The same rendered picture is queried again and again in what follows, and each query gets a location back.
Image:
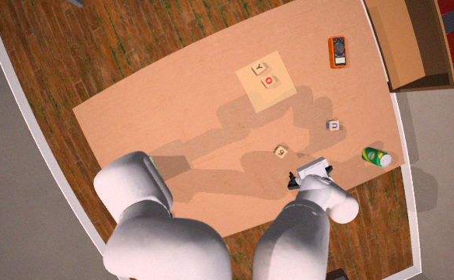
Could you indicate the beige square mat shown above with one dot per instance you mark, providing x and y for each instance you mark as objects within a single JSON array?
[{"x": 260, "y": 97}]

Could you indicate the orange digital multimeter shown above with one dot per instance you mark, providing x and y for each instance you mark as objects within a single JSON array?
[{"x": 337, "y": 52}]

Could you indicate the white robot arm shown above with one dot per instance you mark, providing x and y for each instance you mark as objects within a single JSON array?
[{"x": 294, "y": 246}]

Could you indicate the beige block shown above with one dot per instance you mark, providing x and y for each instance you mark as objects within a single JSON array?
[
  {"x": 257, "y": 68},
  {"x": 280, "y": 151},
  {"x": 332, "y": 125},
  {"x": 268, "y": 81}
]

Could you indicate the green drink can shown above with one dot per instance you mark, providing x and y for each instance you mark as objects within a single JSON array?
[{"x": 376, "y": 157}]

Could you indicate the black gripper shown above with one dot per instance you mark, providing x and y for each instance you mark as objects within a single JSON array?
[{"x": 295, "y": 182}]

